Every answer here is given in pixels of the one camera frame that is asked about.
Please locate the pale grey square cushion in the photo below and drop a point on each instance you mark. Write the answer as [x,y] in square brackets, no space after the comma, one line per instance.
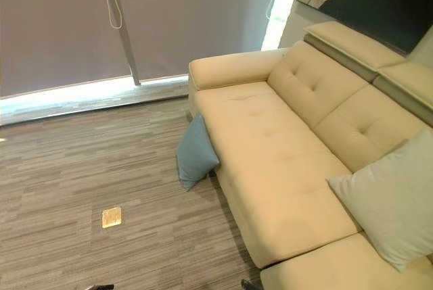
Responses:
[392,198]

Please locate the metal window mullion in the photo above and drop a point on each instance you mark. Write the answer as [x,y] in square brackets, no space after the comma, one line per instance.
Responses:
[125,26]

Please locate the framed abstract wall painting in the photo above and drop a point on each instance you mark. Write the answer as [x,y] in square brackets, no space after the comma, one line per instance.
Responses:
[368,2]

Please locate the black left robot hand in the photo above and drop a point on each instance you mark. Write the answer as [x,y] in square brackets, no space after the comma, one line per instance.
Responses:
[100,287]

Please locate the brass floor socket cover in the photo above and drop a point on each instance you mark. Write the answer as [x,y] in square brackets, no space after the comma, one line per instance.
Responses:
[112,218]

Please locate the cream leather sofa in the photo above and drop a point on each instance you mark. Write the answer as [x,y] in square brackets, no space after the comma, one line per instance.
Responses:
[270,127]

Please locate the grey roller blind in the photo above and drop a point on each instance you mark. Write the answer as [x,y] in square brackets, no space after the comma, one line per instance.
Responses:
[196,16]
[57,26]

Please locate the blue square cushion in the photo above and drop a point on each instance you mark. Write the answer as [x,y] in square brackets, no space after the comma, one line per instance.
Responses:
[196,155]

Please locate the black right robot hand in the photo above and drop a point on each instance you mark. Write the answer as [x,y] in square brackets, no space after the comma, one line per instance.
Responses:
[249,285]

